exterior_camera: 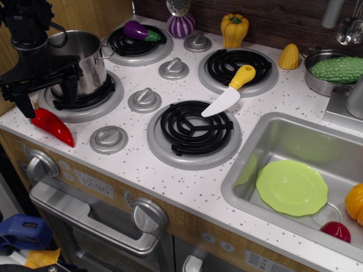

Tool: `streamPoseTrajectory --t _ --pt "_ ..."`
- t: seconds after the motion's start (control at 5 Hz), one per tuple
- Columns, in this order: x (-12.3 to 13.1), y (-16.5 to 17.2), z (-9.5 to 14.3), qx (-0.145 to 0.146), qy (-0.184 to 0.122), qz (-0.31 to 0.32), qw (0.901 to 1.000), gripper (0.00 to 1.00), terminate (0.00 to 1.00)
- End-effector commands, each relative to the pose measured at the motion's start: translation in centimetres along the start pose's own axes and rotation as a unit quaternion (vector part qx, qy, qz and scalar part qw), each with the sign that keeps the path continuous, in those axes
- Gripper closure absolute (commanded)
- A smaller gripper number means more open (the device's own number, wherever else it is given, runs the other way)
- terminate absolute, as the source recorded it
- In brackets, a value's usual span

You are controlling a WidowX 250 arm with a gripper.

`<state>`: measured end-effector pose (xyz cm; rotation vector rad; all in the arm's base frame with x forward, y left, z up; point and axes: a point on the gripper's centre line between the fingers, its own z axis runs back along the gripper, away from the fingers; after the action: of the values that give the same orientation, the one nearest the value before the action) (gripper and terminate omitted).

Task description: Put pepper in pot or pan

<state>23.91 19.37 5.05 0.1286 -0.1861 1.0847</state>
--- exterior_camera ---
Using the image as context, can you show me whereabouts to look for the front right black burner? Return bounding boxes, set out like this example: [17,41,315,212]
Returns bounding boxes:
[146,100,242,171]

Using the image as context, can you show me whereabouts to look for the yellow toy corn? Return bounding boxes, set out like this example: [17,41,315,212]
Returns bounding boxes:
[278,44,300,70]

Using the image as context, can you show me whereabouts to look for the silver stove knob front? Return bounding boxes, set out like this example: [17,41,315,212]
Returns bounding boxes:
[90,126,128,155]

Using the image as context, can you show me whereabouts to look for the silver perforated skimmer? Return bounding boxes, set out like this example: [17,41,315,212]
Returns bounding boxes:
[166,0,191,17]

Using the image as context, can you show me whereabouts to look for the silver stove knob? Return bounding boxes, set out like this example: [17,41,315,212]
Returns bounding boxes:
[128,88,162,114]
[184,32,212,53]
[90,126,128,155]
[158,58,189,80]

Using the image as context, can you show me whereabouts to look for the silver stove knob back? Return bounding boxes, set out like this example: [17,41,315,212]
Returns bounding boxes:
[184,32,212,53]

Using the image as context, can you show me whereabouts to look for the back right black burner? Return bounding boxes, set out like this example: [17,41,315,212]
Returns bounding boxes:
[198,49,278,98]

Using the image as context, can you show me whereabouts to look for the silver faucet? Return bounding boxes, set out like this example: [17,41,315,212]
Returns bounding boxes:
[322,1,362,131]

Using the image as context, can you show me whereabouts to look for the toy knife yellow handle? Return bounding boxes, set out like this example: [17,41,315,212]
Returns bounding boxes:
[201,65,256,118]

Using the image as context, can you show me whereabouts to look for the stainless steel pot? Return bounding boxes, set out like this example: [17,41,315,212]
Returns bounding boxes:
[48,30,116,97]

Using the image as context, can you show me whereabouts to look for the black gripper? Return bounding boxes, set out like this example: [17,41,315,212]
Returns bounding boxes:
[1,55,83,118]

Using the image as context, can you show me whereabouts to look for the yellow cloth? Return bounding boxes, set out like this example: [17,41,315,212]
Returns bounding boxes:
[24,248,61,269]

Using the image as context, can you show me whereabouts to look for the blue clamp tool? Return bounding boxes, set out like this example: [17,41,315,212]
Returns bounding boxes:
[1,214,53,250]

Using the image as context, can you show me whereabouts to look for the small steel pan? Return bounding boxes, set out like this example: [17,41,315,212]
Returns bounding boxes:
[302,48,357,96]

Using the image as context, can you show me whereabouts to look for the yellow toy bell pepper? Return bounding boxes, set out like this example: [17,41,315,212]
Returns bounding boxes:
[220,14,250,48]

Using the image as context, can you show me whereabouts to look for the black burner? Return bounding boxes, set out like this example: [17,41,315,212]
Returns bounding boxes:
[146,100,242,171]
[198,49,278,98]
[38,71,124,123]
[102,24,173,67]

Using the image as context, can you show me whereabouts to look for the front left black burner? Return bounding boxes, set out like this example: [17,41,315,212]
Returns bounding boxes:
[38,71,124,123]

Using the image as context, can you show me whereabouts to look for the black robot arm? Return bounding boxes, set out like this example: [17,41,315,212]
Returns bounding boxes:
[1,1,83,118]

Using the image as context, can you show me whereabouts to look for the silver oven dial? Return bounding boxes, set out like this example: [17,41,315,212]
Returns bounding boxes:
[131,197,169,235]
[27,149,60,181]

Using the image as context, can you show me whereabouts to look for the red toy chili pepper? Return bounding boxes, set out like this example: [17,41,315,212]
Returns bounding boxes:
[30,108,75,148]

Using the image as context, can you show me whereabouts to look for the red toy tomato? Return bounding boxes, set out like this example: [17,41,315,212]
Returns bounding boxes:
[320,221,351,243]

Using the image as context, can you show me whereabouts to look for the silver oven door handle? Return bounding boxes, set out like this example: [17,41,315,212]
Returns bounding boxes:
[29,182,158,257]

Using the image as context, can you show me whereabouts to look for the purple toy eggplant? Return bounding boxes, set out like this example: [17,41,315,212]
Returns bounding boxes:
[123,20,162,42]

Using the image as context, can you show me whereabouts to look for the purple striped toy onion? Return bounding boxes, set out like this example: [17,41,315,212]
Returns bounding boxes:
[167,14,196,38]

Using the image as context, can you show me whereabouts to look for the green toy bitter gourd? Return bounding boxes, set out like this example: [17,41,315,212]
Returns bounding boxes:
[310,57,362,85]

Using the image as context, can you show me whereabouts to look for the orange toy pumpkin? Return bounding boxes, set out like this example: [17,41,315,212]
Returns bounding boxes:
[345,184,363,225]

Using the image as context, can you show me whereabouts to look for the back left black burner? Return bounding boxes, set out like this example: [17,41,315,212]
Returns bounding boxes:
[102,24,173,67]

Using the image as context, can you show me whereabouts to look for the hanging silver spoons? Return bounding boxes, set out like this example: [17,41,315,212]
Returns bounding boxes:
[335,1,362,45]

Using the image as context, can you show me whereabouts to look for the left silver oven dial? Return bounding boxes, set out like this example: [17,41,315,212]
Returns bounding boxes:
[27,149,60,181]

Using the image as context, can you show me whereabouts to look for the light green plastic plate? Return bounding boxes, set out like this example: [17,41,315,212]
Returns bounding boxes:
[256,160,328,216]

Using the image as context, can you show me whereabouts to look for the right silver oven dial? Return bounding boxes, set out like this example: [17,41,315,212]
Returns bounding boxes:
[131,197,169,235]

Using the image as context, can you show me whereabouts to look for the silver toy sink basin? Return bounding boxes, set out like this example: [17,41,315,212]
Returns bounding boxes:
[221,113,362,261]

